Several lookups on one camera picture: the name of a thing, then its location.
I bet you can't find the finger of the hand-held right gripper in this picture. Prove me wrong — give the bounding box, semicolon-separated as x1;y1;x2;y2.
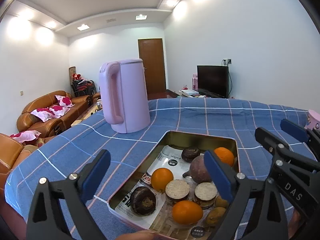
280;119;320;163
254;127;317;178

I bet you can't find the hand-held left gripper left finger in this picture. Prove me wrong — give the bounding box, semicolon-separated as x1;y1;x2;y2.
26;149;111;240

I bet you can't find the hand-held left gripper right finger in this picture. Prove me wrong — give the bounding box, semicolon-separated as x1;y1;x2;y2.
203;150;292;240

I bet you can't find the orange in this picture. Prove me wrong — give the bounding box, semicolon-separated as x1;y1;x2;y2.
151;168;174;193
213;147;235;167
172;200;204;225

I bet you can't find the smooth purple passion fruit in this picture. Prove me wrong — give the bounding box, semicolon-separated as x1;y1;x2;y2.
182;155;213;184

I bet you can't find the brown kiwi fruit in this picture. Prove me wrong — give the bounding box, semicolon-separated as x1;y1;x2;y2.
215;195;230;209
205;207;227;227

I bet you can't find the dark wrinkled passion fruit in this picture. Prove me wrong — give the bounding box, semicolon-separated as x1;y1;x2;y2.
130;186;157;216
181;146;201;163

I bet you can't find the pink tin box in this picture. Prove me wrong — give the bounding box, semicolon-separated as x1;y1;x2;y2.
108;130;239;240

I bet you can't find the person's right hand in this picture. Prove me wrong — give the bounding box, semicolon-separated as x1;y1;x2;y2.
290;209;309;233

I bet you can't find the person's left hand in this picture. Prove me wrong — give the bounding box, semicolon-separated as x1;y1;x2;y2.
115;231;157;240

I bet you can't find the pink cartoon print cup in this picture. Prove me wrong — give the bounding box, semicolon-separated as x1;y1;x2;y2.
307;109;320;130

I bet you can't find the blue checked tablecloth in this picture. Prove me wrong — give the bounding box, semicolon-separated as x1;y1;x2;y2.
4;97;320;240

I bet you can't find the printed paper leaflet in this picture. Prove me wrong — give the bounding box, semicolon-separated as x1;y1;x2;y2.
116;145;225;240

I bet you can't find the wooden coffee table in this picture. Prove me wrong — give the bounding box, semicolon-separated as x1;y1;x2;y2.
71;104;103;128

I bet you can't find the pink floral pillow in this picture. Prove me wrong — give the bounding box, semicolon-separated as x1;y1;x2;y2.
55;95;75;108
49;105;71;118
30;108;57;122
10;130;42;143

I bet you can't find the black flat television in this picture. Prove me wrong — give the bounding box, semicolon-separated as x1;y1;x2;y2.
197;65;230;98

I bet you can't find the long brown leather sofa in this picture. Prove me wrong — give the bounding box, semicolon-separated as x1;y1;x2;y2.
16;91;93;138

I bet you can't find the stack of black chairs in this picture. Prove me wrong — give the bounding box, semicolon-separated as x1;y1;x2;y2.
71;79;97;97

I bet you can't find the white tv stand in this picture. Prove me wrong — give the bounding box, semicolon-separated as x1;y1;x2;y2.
178;89;208;98

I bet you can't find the brown leather armchair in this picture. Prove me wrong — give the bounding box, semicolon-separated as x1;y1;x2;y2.
0;132;38;188

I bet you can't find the pink electric kettle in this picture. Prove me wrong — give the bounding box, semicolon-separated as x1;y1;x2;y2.
98;58;151;134

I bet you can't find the brown wooden door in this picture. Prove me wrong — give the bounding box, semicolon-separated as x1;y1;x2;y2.
138;38;167;93

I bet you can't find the black power cable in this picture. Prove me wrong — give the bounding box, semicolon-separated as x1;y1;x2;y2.
227;64;233;98

